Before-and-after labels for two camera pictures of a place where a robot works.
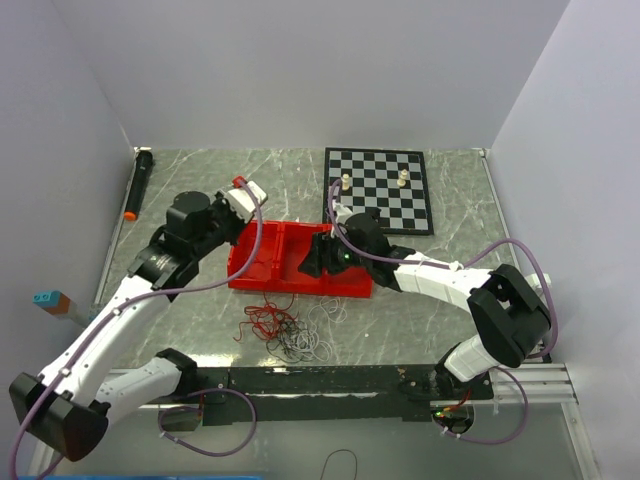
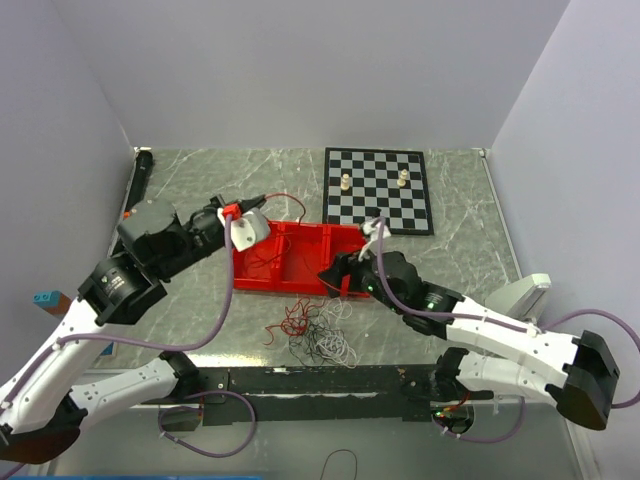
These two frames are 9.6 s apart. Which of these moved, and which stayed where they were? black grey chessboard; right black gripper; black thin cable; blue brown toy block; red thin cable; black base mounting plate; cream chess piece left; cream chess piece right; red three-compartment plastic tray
Moved: black thin cable; red thin cable; right black gripper
Stayed: red three-compartment plastic tray; blue brown toy block; cream chess piece right; black base mounting plate; black grey chessboard; cream chess piece left
